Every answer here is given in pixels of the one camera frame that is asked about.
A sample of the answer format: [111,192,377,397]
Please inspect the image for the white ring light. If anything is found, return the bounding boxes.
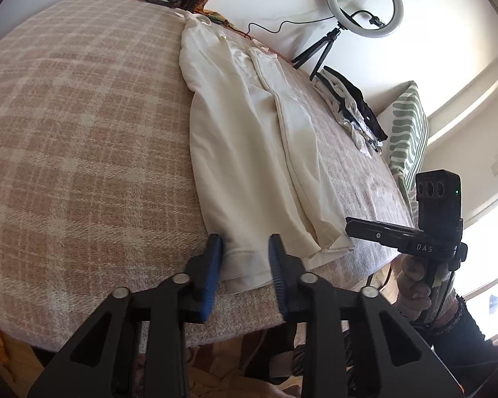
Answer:
[326,0,404,39]

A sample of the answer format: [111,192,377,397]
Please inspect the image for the white pants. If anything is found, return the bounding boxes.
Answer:
[179,12,355,294]

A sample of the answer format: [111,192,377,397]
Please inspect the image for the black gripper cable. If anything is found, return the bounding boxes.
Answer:
[415,253,458,338]

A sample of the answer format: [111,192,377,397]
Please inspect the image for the black ring light cable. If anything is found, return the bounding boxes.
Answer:
[231,10,342,37]

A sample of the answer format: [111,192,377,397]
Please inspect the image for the plaid beige blanket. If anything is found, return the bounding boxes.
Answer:
[0,0,416,347]

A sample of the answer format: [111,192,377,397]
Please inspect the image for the person's right forearm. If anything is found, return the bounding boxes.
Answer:
[423,286,498,386]

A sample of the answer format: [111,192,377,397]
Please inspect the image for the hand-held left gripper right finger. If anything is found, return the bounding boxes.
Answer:
[267,234,465,398]

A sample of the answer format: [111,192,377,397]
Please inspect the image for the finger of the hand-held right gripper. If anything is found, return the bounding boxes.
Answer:
[345,216,416,254]

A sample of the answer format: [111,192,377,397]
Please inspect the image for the green white striped pillow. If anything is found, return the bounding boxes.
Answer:
[387,80,431,216]

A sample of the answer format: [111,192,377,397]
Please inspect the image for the pile of black white clothes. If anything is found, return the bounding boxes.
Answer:
[313,65,389,159]

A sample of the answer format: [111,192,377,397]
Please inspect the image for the black ring light tripod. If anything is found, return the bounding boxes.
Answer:
[292,27,346,82]

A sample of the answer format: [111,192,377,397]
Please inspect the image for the person's right hand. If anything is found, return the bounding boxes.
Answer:
[397,254,435,325]

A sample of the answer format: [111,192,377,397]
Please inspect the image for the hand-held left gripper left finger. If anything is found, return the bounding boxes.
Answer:
[27,234,224,398]

